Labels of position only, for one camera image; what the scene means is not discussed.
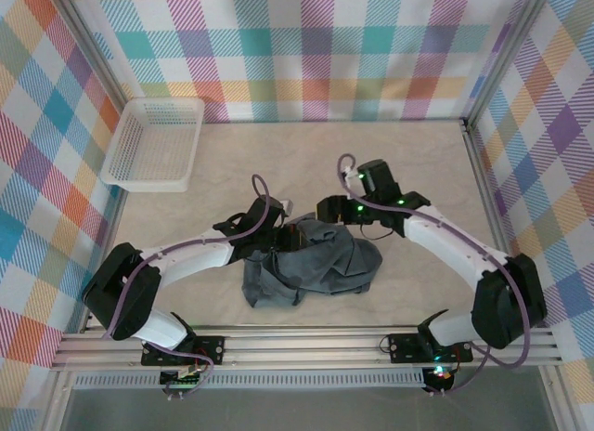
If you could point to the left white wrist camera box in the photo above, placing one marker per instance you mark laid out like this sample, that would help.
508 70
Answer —
287 206

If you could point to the aluminium frame post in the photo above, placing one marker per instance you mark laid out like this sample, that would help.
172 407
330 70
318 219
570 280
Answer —
88 45
506 55

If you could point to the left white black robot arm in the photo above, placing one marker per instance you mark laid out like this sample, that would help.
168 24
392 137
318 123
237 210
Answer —
195 254

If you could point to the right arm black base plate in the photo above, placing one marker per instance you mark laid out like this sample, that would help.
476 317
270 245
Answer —
404 347

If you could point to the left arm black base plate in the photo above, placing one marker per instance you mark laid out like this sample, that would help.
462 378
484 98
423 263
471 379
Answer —
215 349

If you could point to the grey-blue t-shirt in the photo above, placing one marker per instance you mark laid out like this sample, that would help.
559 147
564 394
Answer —
325 268

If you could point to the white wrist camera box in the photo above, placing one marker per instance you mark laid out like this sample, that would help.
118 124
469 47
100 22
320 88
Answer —
287 206
351 175

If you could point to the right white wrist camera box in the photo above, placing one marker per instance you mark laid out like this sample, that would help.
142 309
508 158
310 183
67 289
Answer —
351 175

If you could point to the white plastic mesh basket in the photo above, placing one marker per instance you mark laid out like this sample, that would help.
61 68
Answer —
148 143

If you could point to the aluminium frame leg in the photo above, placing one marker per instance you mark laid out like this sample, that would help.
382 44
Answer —
559 398
58 403

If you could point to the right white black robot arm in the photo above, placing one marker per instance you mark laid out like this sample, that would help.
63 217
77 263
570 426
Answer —
441 236

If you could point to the wide aluminium mounting rail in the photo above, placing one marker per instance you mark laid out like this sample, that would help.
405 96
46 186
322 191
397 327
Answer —
301 347

